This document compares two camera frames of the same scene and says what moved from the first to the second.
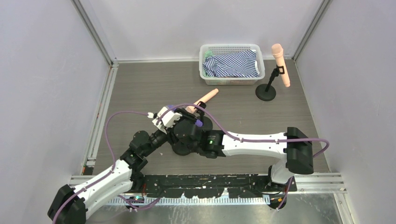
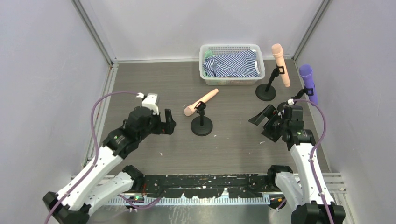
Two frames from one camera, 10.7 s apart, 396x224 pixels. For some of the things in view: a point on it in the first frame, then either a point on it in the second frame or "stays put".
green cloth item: [208, 53] stays put
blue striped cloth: [242, 63] stays put
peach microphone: [277, 51] stays put
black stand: [207, 123] stays put
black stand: [181, 148] -> [291, 101]
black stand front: [266, 92] stays put
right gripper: [200, 109] -> [272, 122]
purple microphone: [198, 122] -> [306, 72]
